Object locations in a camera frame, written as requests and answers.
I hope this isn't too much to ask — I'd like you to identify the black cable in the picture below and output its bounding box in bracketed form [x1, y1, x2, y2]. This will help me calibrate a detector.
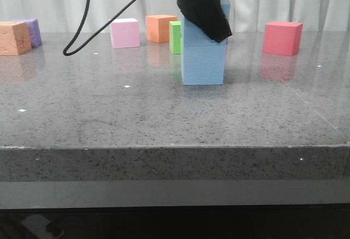
[62, 0, 160, 57]

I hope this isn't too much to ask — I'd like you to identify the dented orange foam cube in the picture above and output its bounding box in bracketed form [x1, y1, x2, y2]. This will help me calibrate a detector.
[1, 21, 32, 56]

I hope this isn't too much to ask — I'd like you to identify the white pleated curtain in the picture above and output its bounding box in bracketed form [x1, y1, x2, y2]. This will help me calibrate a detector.
[1, 0, 349, 33]

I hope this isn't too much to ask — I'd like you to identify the light blue dented foam cube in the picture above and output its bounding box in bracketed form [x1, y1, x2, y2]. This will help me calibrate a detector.
[182, 0, 231, 47]

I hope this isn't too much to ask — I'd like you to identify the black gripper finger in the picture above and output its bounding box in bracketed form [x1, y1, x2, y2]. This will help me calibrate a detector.
[177, 0, 232, 43]

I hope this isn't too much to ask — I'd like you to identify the smooth orange foam cube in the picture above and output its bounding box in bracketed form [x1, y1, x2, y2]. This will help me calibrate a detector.
[145, 14, 178, 43]

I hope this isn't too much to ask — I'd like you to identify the red foam cube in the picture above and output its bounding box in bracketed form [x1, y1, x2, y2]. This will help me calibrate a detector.
[262, 21, 303, 56]

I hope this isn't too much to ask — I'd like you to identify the green foam cube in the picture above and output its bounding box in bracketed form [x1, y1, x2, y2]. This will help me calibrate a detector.
[169, 21, 182, 54]

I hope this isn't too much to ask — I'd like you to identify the pink foam cube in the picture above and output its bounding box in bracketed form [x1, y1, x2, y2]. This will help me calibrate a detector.
[109, 18, 140, 49]

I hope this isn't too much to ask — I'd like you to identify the purple foam cube left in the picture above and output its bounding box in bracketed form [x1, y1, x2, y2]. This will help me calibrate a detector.
[14, 19, 42, 48]

